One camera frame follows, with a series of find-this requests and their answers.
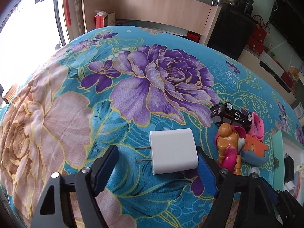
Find brown pink puppy toy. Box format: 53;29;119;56
215;123;246;175

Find white power adapter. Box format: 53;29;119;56
135;128;198;175

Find white smart watch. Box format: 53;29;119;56
283;181;296;195

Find pink smart watch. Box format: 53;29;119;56
247;112;265;141

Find black toy car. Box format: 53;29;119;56
210;102;253;132

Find white flat box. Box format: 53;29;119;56
260;51;285;77

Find blue orange toy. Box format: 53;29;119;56
240;134;268;167

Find floral blue tablecloth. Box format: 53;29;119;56
1;26;303;227

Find red handbag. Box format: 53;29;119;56
251;14;267;43

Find red gift box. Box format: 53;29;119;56
246;38;265;56

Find black power adapter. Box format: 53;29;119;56
284;153;294;182

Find red paper bag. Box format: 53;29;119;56
95;10;107;29

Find wooden bar counter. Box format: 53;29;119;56
81;0;233;45

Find red hanging knot ornament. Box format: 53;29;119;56
63;0;72;26

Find teal cardboard box tray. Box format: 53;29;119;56
272;130;303;205

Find black water dispenser cabinet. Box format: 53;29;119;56
207;0;257;60

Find white tv cabinet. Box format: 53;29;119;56
237;49;296;105

